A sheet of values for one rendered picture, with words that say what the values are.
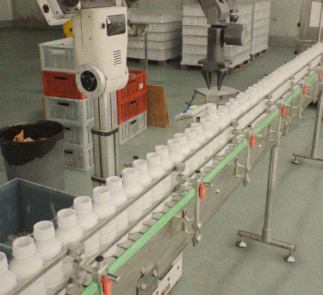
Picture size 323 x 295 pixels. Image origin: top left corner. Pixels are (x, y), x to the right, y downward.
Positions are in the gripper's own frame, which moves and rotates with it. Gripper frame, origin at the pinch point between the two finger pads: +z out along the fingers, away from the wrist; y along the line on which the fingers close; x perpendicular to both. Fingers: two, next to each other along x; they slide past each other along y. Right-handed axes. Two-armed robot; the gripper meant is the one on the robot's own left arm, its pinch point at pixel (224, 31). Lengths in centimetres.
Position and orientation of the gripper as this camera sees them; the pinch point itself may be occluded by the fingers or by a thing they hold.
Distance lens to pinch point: 192.8
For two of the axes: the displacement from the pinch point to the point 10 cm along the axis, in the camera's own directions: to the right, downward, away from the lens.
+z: 0.1, 9.4, 3.4
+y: -8.7, -1.6, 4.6
